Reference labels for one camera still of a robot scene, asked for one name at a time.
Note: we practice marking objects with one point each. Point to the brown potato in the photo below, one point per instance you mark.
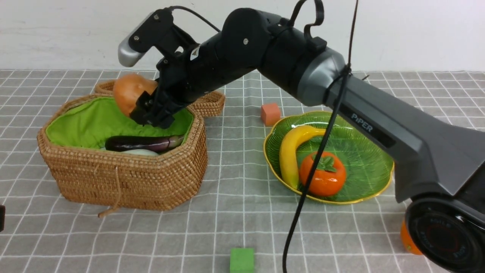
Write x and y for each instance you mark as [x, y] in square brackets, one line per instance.
[128, 88]

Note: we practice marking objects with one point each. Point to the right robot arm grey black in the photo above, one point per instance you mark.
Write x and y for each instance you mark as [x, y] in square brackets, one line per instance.
[440, 167]

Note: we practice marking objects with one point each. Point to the orange persimmon green leaves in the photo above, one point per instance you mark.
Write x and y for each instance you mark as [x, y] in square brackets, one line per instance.
[329, 176]

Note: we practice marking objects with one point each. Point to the grey checked tablecloth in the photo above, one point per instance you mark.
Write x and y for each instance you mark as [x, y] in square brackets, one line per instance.
[240, 203]

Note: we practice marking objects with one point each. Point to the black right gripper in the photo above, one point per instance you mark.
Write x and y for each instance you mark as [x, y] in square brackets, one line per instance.
[179, 85]

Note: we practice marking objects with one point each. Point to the green foam cube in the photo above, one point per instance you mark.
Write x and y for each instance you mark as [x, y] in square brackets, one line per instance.
[242, 260]

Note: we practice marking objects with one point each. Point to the orange foam cube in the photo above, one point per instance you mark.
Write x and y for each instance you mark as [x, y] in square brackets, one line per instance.
[270, 114]

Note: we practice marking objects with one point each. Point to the woven rattan basket green lining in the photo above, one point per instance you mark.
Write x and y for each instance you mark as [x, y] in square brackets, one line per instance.
[71, 144]

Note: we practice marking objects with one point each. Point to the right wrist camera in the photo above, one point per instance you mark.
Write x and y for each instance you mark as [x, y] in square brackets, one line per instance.
[156, 30]

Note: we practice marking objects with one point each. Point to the woven rattan basket lid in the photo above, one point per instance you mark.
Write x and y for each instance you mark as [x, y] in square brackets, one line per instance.
[211, 104]

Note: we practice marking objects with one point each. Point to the white radish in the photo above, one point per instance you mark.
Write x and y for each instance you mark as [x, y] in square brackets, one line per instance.
[141, 152]

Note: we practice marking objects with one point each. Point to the yellow banana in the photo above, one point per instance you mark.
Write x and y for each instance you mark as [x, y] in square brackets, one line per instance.
[287, 155]

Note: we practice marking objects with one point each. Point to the dark purple eggplant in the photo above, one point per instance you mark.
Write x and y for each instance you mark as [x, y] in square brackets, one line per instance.
[157, 144]

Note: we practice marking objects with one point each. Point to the green glass leaf plate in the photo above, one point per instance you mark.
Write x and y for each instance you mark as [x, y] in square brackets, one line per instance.
[369, 169]

